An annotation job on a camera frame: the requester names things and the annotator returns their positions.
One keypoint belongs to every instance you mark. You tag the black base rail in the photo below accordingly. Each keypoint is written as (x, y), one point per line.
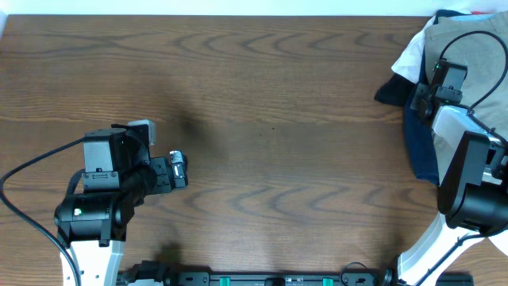
(156, 273)

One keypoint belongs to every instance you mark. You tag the khaki shorts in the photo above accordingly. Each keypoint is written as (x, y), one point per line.
(485, 60)

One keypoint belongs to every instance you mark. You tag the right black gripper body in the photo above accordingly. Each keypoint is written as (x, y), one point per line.
(427, 100)

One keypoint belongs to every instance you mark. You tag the navy blue garment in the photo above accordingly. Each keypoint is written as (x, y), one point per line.
(418, 138)

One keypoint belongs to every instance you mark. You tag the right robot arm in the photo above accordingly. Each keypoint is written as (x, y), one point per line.
(471, 195)

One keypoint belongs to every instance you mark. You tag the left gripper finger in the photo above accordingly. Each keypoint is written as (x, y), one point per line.
(179, 175)
(178, 157)

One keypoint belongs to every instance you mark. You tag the white garment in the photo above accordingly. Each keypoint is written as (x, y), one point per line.
(408, 65)

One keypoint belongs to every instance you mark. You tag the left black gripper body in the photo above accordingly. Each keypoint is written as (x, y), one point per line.
(163, 175)

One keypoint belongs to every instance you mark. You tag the black garment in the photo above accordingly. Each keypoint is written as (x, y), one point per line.
(395, 92)

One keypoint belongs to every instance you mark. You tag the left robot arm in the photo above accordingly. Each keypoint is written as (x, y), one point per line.
(92, 225)

